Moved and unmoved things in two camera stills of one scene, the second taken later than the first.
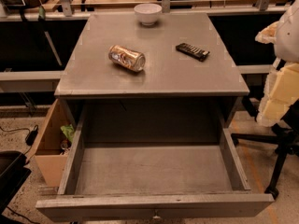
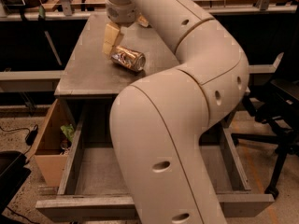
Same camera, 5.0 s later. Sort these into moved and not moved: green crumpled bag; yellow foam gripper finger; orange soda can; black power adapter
Moved: yellow foam gripper finger
Not moved: black power adapter; green crumpled bag; orange soda can
